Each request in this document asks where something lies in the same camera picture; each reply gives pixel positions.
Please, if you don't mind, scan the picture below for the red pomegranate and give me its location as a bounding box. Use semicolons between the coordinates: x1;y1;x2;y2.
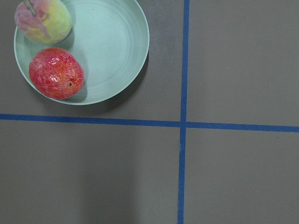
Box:
28;48;84;100

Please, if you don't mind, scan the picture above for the pink yellow peach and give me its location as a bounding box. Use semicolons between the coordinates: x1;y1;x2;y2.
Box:
14;0;72;45

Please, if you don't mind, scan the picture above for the green plate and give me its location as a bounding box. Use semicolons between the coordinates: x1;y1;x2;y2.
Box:
13;0;150;105

